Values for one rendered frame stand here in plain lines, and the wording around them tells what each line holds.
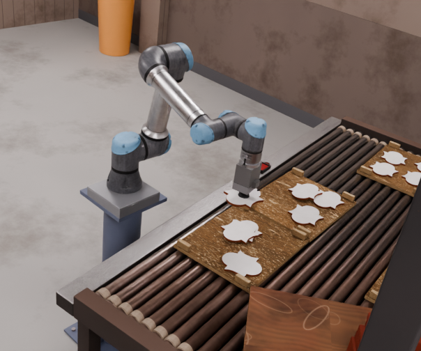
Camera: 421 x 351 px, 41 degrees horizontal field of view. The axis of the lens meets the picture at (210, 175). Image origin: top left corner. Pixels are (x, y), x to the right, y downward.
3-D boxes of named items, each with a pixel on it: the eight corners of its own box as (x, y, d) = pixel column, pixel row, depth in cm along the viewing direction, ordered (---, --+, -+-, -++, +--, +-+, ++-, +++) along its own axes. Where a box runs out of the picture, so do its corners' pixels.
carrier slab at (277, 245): (173, 247, 212) (173, 244, 212) (236, 205, 242) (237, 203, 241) (249, 294, 196) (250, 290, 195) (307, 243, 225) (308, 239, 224)
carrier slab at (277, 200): (239, 205, 243) (240, 201, 242) (290, 173, 271) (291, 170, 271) (309, 242, 225) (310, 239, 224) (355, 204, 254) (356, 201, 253)
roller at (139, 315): (121, 326, 182) (122, 315, 179) (362, 140, 323) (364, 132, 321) (132, 334, 180) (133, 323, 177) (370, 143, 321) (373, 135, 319)
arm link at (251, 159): (265, 149, 201) (255, 157, 195) (263, 160, 204) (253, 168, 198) (247, 141, 204) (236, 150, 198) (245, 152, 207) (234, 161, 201)
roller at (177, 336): (157, 352, 175) (157, 340, 173) (387, 150, 316) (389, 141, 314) (169, 360, 173) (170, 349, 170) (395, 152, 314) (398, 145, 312)
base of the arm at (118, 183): (99, 185, 243) (99, 165, 238) (121, 172, 254) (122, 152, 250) (127, 198, 237) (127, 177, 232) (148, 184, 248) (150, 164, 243)
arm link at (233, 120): (210, 112, 200) (231, 125, 193) (233, 106, 207) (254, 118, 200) (207, 131, 204) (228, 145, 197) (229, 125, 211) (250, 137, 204)
